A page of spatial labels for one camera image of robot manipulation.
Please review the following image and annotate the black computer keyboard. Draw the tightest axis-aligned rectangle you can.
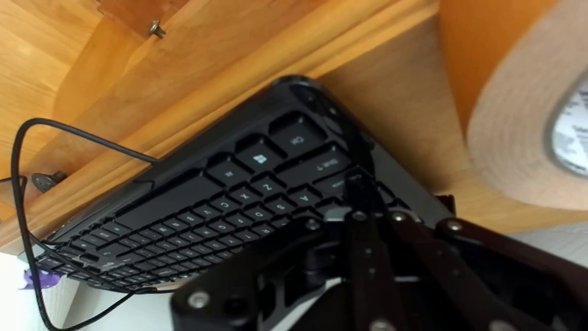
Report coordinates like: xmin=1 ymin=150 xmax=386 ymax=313
xmin=29 ymin=76 xmax=455 ymax=295

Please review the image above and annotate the black usb cable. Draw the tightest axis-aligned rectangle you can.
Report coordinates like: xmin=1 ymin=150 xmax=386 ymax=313
xmin=0 ymin=116 xmax=161 ymax=331

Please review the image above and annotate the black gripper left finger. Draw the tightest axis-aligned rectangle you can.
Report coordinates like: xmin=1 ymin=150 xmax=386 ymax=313
xmin=343 ymin=173 xmax=398 ymax=331

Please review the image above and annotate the roll of brown tape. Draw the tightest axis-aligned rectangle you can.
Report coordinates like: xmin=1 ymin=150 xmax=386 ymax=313
xmin=466 ymin=0 xmax=588 ymax=210

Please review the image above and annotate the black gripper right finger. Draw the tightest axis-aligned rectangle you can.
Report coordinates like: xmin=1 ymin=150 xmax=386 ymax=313
xmin=389 ymin=210 xmax=533 ymax=331

